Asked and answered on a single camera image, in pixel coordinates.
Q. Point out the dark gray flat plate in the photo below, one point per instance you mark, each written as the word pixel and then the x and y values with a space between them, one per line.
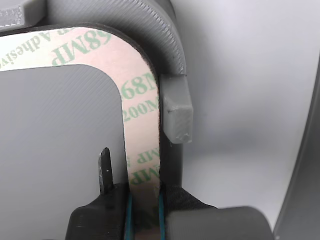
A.
pixel 305 162

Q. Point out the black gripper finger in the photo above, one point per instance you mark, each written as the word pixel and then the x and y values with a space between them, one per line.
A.
pixel 212 225
pixel 100 220

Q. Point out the beige adhesive frame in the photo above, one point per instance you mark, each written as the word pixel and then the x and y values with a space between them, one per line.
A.
pixel 140 100

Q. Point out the light gray fixture box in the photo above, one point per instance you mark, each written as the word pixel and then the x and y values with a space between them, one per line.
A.
pixel 50 130

